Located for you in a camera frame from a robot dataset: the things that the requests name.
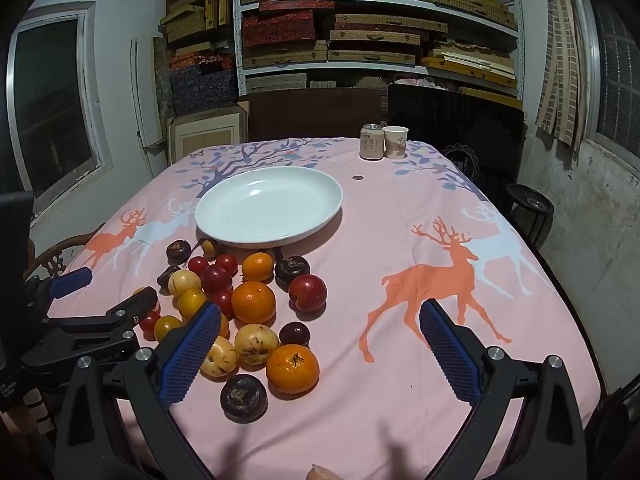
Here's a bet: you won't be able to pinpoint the yellow purple-streaked pepino melon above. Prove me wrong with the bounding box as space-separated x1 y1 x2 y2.
200 336 239 379
234 323 280 367

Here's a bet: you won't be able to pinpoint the pile of blue patterned boxes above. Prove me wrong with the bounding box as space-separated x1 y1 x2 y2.
169 55 239 117

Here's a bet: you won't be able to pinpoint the person's right hand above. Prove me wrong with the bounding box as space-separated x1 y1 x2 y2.
306 464 347 480

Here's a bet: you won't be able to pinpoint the large dark water chestnut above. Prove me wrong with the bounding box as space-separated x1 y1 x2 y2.
274 255 312 292

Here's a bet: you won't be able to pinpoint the white leaning board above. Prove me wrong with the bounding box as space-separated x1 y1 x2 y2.
131 37 169 171

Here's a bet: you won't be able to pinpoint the dark purple plum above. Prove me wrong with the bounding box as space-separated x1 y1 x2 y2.
278 321 312 348

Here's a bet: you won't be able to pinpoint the black panel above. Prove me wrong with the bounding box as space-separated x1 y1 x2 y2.
387 82 527 211

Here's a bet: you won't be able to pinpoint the framed picture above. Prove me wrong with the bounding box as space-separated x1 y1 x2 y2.
167 109 249 166

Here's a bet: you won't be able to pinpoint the black round stool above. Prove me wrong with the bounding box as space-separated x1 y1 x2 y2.
505 183 555 247

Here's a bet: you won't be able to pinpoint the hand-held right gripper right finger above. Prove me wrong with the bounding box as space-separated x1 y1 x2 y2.
419 299 586 480

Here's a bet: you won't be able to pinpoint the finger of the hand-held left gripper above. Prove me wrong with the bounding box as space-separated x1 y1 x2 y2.
25 266 94 303
22 286 159 368

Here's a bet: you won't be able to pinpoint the white framed window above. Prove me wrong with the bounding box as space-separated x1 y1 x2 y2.
7 2 114 211

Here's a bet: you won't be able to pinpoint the grey stone-pattern panel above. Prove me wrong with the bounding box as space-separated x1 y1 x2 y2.
152 36 177 117

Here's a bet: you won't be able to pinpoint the beige drink can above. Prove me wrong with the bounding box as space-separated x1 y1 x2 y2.
360 123 386 161

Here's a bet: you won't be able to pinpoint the pile of tan woven cases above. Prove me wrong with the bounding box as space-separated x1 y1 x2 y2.
160 0 233 44

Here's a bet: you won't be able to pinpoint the pink deer printed tablecloth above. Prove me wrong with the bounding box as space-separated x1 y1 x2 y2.
60 137 603 480

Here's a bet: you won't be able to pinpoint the stack of red patterned boxes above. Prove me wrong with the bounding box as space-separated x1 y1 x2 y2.
242 0 336 48

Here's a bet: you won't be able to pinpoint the large orange tangerine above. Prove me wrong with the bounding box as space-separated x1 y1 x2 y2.
230 281 277 325

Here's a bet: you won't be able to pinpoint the barred window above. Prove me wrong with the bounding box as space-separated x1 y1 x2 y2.
575 0 640 162

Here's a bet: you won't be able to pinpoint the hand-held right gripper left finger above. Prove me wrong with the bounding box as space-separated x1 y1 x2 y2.
55 301 223 480

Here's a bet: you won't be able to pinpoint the dark red plum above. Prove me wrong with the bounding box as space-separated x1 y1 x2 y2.
200 265 234 294

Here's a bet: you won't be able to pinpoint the stack of tan woven boxes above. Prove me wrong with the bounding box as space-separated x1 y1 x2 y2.
240 0 518 81

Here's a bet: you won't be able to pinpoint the white metal shelf rack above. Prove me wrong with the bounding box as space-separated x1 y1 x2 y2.
232 0 526 100

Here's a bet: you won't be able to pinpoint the carved wooden chair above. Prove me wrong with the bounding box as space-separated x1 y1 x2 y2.
22 232 108 282

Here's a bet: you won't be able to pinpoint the beige paper cup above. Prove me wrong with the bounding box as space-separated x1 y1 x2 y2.
382 125 410 160

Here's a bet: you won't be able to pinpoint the white oval plate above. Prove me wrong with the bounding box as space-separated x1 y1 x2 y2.
195 166 344 249

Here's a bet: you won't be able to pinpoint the small pale yellow pepino melon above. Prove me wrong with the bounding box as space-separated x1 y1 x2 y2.
168 269 202 297

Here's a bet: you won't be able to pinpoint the pink plastic bag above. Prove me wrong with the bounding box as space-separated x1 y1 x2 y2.
392 76 441 90

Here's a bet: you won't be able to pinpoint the hanging beige woven strips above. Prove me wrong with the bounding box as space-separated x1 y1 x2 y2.
535 0 592 150

